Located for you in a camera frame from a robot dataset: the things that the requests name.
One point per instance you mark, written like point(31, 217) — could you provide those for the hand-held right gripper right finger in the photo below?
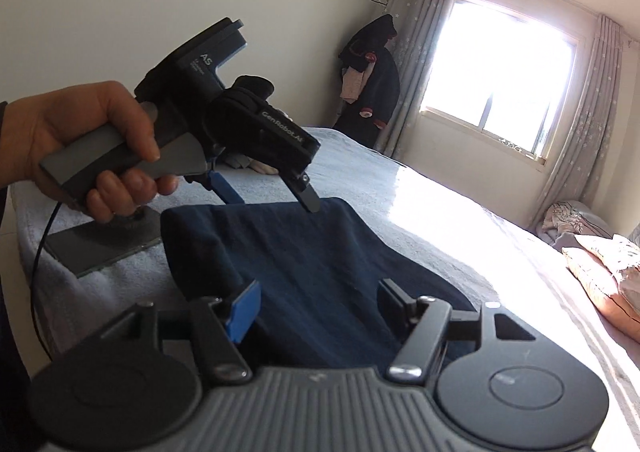
point(395, 302)

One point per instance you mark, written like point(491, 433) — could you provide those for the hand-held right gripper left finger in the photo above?
point(242, 312)

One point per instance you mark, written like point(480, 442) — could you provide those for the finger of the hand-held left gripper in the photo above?
point(307, 197)
point(227, 189)

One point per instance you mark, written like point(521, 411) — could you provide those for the navy blue garment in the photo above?
point(310, 272)

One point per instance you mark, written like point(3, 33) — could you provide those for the person's left hand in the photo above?
point(65, 112)

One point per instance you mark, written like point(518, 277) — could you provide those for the grey folded garment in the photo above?
point(237, 162)

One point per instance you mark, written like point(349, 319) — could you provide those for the beige folded garment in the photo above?
point(265, 167)

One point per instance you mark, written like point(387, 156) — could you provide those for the grey fleece bed blanket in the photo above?
point(350, 157)

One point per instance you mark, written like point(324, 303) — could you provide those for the pink hanging garment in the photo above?
point(352, 84)

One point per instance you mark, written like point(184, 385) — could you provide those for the black hanging coat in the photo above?
point(380, 92)

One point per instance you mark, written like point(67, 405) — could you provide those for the orange pillow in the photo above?
point(600, 292)

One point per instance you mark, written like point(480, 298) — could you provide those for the window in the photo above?
point(500, 72)

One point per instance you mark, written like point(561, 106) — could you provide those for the grey metal base plate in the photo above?
point(90, 247)

